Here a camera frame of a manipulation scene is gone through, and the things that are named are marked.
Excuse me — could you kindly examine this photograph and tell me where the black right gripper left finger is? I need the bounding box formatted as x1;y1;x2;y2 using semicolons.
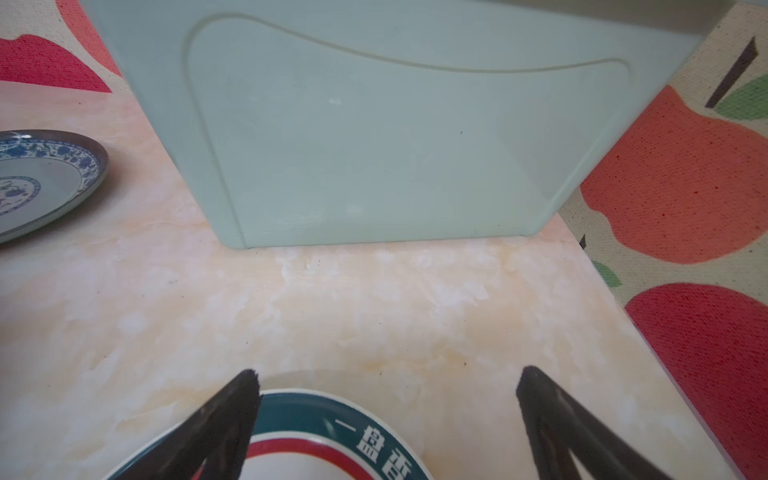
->
115;369;262;479

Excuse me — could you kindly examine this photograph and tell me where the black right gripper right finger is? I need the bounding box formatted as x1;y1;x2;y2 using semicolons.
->
516;365;670;480

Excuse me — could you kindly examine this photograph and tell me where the green red rimmed white plate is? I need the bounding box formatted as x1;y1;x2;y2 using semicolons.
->
104;388;434;480

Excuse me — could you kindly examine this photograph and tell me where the mint green plastic bin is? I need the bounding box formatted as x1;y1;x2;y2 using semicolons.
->
82;1;729;249

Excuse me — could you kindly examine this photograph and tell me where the small blue patterned plate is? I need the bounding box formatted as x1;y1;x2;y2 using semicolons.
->
1;130;109;243

